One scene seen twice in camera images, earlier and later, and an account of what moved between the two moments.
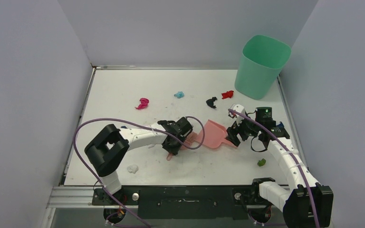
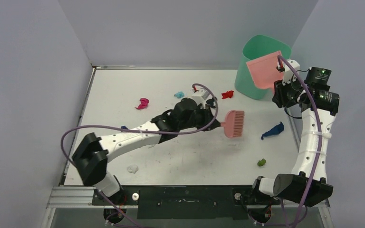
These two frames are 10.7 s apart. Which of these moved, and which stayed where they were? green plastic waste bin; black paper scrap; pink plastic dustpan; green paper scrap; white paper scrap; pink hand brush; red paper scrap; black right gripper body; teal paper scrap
Moved: pink hand brush; black right gripper body; pink plastic dustpan
Stayed: green paper scrap; red paper scrap; teal paper scrap; black paper scrap; white paper scrap; green plastic waste bin
